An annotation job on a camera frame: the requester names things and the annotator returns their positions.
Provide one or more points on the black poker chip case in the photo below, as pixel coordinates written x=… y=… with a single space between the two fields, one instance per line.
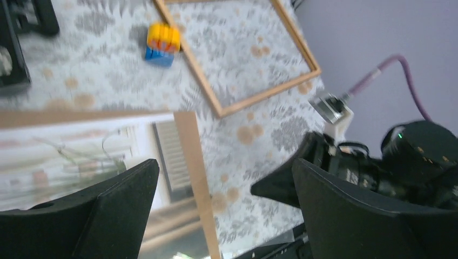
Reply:
x=18 y=18

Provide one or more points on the floral patterned table mat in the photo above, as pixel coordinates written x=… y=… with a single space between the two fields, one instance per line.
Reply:
x=95 y=64

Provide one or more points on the brown cardboard backing board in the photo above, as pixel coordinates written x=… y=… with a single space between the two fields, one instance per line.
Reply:
x=193 y=171

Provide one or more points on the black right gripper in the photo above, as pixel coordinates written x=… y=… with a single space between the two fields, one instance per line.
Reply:
x=350 y=161

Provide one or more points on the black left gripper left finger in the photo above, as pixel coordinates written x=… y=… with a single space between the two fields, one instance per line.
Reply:
x=106 y=220

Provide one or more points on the wooden picture frame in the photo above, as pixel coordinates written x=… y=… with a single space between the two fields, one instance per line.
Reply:
x=236 y=54

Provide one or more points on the photo print of window plant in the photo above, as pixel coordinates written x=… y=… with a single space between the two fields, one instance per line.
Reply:
x=100 y=171

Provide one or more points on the yellow and blue toy block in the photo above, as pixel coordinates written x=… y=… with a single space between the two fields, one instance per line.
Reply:
x=162 y=43

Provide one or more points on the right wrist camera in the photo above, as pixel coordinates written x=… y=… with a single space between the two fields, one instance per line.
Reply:
x=336 y=114

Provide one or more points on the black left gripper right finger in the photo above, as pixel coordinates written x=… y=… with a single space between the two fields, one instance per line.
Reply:
x=345 y=221

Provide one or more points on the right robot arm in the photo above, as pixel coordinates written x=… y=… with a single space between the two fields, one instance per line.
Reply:
x=418 y=165

